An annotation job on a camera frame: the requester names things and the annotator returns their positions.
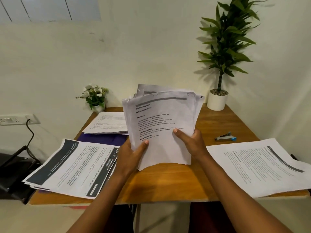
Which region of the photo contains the silver and blue stapler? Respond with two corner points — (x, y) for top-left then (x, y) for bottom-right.
(214, 132), (237, 141)

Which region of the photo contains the tall green potted plant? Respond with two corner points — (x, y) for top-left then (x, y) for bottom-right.
(197, 0), (268, 93)

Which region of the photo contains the black power cable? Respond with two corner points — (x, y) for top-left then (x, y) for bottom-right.
(25, 119), (41, 164)

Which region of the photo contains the sheaf of printed white papers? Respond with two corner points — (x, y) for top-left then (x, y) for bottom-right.
(122, 84), (204, 171)

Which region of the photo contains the black chair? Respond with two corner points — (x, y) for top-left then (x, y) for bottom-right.
(0, 145), (42, 205)

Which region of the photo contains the wooden table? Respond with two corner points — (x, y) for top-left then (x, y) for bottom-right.
(28, 103), (311, 205)

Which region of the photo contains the white wall socket panel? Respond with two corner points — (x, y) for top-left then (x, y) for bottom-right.
(0, 114), (41, 126)

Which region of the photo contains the dark-header printed paper pile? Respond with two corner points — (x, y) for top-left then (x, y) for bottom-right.
(22, 139), (121, 200)

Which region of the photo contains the person's right hand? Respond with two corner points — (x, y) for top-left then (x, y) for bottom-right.
(173, 129), (210, 163)

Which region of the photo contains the table-print white paper pile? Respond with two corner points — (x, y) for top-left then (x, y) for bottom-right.
(82, 111), (129, 135)

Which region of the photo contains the person's right forearm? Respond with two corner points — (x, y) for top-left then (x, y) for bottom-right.
(196, 153), (293, 233)

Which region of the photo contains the person's left hand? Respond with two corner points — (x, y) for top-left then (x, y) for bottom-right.
(114, 138), (149, 177)

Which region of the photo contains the white round plant pot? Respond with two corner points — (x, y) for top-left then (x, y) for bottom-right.
(207, 89), (229, 111)

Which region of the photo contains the frosted glass window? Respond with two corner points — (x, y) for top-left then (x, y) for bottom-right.
(0, 0), (101, 23)

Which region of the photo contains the purple folder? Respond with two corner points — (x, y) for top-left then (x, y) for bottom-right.
(77, 133), (129, 146)

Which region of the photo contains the grey-bar printed paper pile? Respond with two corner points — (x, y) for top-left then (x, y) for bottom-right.
(206, 138), (311, 198)

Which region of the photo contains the small white flower plant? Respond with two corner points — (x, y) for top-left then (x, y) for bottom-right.
(76, 83), (109, 113)

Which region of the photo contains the person's left forearm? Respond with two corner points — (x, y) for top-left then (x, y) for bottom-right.
(67, 167), (136, 233)

